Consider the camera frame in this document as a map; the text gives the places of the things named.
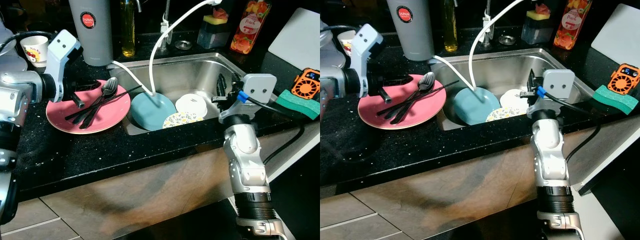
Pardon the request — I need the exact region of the dark sponge holder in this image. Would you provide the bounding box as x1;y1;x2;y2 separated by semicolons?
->
197;19;231;50
520;15;553;45

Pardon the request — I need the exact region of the blue plate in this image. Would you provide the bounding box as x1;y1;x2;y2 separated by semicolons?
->
130;91;178;132
453;86;501;127

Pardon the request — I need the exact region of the white short hose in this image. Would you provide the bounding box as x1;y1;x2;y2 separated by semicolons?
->
108;60;152;96
430;54;474;92

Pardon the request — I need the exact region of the black spoon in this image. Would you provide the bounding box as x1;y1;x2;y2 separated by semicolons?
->
79;76;120;130
391;71;436;126

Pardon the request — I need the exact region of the stainless steel sink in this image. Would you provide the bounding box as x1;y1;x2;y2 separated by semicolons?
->
429;47;602;133
107;52;282;137

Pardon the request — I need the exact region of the white printed paper cup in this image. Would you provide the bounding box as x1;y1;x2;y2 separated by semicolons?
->
19;34;50;69
337;29;357;57

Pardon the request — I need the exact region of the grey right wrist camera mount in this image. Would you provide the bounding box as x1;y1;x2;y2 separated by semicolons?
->
241;73;278;109
542;68;576;104

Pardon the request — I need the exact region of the yellow oil bottle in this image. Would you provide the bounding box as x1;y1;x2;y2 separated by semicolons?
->
442;0;460;53
118;0;137;58

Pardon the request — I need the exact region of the pink round plate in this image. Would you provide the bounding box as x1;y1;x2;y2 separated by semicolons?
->
357;73;447;131
45;78;132;135

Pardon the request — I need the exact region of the chrome faucet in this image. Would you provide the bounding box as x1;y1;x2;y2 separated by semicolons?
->
482;0;496;49
159;0;174;52

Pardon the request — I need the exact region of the floral patterned bowl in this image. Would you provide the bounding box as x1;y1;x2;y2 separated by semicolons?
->
162;111;205;130
485;106;526;124

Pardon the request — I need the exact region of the green sponge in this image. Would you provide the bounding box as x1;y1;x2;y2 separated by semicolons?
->
274;88;321;120
593;84;640;116

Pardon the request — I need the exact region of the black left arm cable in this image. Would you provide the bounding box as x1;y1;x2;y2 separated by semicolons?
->
320;24;355;35
0;30;55;53

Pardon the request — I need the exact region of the white bowl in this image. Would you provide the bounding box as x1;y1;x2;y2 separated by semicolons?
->
174;93;209;117
498;88;531;114

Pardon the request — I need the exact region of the black chopsticks pair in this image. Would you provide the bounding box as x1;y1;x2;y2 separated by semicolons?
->
64;85;145;124
375;79;460;119

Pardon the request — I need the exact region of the white cabinet edge strip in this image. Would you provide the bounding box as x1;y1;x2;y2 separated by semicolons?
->
571;144;640;197
269;131;321;184

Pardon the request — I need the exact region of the yellow and pink sponge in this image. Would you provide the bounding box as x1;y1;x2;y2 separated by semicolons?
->
525;3;552;22
202;7;229;27

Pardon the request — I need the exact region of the beige cabinet front panel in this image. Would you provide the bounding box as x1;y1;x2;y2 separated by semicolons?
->
27;120;321;239
320;116;640;237

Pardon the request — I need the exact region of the peach dish soap bottle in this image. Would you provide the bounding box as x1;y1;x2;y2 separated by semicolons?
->
552;0;594;51
229;0;273;55

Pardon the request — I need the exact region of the white cutting board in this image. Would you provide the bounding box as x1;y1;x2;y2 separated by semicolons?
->
268;7;321;72
590;3;640;69

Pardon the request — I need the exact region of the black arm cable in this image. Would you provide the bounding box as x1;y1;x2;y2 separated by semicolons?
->
243;94;307;166
0;30;55;53
543;91;602;164
320;24;355;35

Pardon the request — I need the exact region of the white curved faucet hose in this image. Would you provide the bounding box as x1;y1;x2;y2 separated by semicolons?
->
148;0;224;99
468;0;527;99

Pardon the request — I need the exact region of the grey tumbler with red label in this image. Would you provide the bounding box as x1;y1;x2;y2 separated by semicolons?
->
68;0;115;67
386;0;435;62

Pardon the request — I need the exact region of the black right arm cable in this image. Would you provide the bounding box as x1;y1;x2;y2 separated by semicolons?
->
243;94;307;166
543;91;602;164

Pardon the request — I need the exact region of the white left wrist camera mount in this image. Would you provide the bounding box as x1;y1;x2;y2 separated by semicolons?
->
46;29;83;103
351;23;385;99

